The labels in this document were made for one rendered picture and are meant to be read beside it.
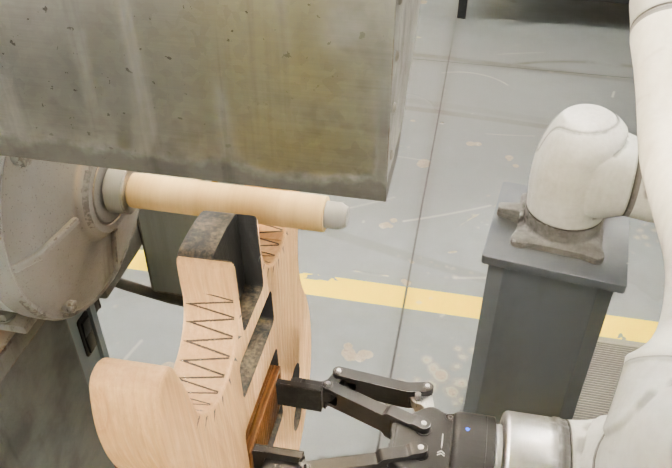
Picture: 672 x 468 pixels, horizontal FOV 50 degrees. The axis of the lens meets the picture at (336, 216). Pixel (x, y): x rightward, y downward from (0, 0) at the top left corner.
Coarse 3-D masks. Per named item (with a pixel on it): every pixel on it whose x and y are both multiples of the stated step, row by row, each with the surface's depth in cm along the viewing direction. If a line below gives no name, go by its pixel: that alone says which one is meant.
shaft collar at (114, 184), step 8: (104, 176) 64; (112, 176) 64; (120, 176) 63; (128, 176) 64; (104, 184) 63; (112, 184) 63; (120, 184) 63; (104, 192) 64; (112, 192) 63; (120, 192) 63; (104, 200) 64; (112, 200) 64; (120, 200) 64; (112, 208) 64; (120, 208) 64; (128, 208) 65; (136, 208) 66
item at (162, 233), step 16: (144, 224) 94; (160, 224) 94; (176, 224) 93; (192, 224) 93; (144, 240) 96; (160, 240) 96; (176, 240) 95; (160, 256) 97; (176, 256) 97; (160, 272) 99; (176, 272) 99; (128, 288) 103; (144, 288) 104; (160, 288) 101; (176, 288) 101; (176, 304) 106
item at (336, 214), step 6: (330, 204) 62; (336, 204) 62; (342, 204) 62; (324, 210) 61; (330, 210) 61; (336, 210) 61; (342, 210) 61; (348, 210) 62; (324, 216) 61; (330, 216) 61; (336, 216) 61; (342, 216) 61; (348, 216) 62; (324, 222) 62; (330, 222) 61; (336, 222) 61; (342, 222) 61; (330, 228) 62; (336, 228) 62
